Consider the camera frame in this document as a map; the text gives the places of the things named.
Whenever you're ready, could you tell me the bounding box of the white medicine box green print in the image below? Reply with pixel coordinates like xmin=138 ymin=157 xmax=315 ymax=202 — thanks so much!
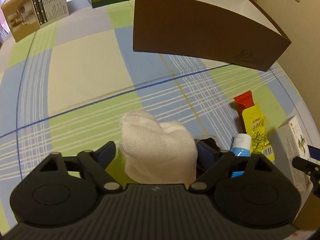
xmin=273 ymin=115 xmax=310 ymax=192

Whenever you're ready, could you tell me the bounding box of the white blue-label tube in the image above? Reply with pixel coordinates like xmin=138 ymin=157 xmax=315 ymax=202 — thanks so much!
xmin=229 ymin=133 xmax=252 ymax=178

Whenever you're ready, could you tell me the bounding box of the yellow sachet packet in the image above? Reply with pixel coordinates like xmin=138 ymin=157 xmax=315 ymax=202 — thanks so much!
xmin=242 ymin=105 xmax=275 ymax=162

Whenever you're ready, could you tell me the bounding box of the white gauze roll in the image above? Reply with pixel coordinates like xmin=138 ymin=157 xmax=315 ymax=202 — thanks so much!
xmin=119 ymin=110 xmax=197 ymax=186

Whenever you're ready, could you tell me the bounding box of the red snack packet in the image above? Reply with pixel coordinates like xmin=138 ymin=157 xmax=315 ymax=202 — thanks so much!
xmin=233 ymin=90 xmax=255 ymax=131

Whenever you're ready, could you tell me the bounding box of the brown cardboard storage box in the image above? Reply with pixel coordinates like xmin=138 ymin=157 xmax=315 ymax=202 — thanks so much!
xmin=133 ymin=0 xmax=291 ymax=71

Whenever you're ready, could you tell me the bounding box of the beige white product carton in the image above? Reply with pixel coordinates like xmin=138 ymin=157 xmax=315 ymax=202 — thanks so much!
xmin=1 ymin=0 xmax=69 ymax=42

